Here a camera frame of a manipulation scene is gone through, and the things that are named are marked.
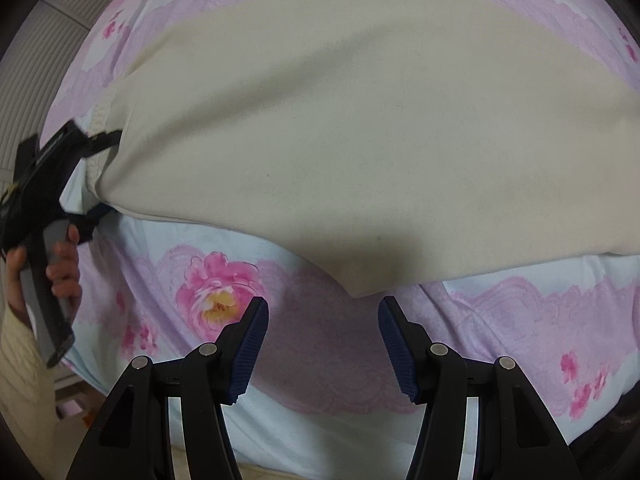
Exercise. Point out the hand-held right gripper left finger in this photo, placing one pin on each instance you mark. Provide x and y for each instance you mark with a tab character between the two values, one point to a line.
247	355

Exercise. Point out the floral pink bed sheet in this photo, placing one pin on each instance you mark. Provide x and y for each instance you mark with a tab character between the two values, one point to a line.
320	360

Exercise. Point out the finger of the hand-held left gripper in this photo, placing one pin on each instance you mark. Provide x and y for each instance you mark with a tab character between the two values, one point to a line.
100	139
87	220

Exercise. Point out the white ribbed panel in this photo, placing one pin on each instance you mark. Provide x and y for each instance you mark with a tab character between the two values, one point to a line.
40	85

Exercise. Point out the person's left forearm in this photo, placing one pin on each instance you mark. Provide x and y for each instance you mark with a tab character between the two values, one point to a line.
20	360

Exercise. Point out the person's left hand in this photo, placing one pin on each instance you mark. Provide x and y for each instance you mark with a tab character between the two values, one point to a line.
65	270

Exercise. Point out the beige pants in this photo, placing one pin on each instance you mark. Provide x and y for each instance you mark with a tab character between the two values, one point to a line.
350	135

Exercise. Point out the small pink box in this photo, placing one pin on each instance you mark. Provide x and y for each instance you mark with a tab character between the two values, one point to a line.
71	408

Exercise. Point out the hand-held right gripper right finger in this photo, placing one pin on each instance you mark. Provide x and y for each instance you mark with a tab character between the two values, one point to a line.
395	350

